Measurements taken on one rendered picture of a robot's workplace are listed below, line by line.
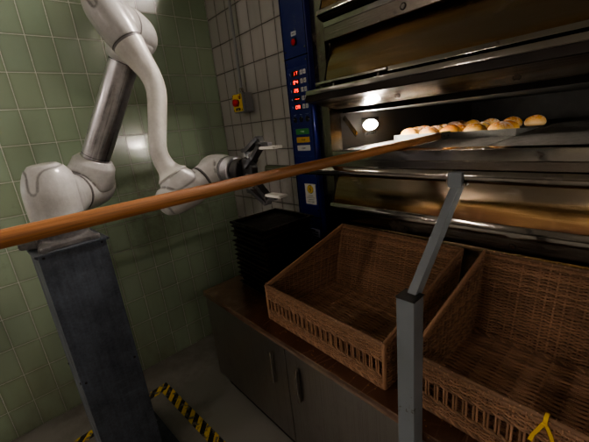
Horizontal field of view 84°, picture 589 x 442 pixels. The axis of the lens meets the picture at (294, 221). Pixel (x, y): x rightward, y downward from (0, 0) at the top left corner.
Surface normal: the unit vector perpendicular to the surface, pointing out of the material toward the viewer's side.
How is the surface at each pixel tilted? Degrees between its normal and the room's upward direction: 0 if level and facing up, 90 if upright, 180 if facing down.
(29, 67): 90
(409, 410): 90
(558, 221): 70
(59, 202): 89
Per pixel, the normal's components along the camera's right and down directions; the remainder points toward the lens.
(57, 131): 0.67, 0.14
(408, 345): -0.73, 0.26
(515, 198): -0.72, -0.08
